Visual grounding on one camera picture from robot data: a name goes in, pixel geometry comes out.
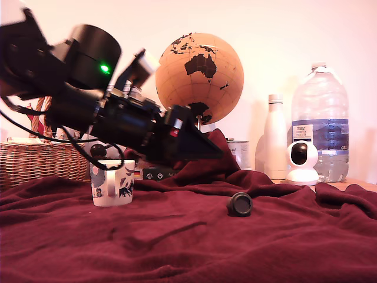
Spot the black round knob tool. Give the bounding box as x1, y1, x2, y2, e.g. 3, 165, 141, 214
90, 143, 107, 160

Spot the metal tin can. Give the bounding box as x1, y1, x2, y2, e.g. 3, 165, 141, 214
226, 140, 251, 171

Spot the black box with white icons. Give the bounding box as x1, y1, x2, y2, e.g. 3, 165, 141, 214
143, 167, 181, 182

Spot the cork globe on metal stand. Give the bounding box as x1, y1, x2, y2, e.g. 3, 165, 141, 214
155, 32, 244, 139

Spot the white mug with blue animals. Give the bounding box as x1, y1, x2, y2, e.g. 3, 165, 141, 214
90, 159, 135, 208

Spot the white insulated bottle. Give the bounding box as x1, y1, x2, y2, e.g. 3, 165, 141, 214
263, 93, 289, 181

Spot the dark red fleece blanket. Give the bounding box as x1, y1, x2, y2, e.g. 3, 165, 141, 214
0, 128, 377, 283

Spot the red packet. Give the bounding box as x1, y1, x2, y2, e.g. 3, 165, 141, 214
26, 103, 52, 138

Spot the white paper sheet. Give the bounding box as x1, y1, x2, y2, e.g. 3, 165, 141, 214
5, 137, 73, 145

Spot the large clear water bottle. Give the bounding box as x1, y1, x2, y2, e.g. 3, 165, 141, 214
291, 62, 350, 183

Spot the black cable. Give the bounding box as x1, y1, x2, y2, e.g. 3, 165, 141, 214
60, 126, 125, 171
0, 108, 98, 144

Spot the pale grey camera box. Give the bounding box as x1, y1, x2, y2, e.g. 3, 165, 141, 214
113, 48, 161, 95

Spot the wicker basket with handle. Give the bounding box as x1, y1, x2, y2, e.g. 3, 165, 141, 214
0, 97, 88, 189

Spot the small white round camera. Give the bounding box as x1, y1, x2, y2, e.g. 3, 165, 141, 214
286, 141, 320, 186

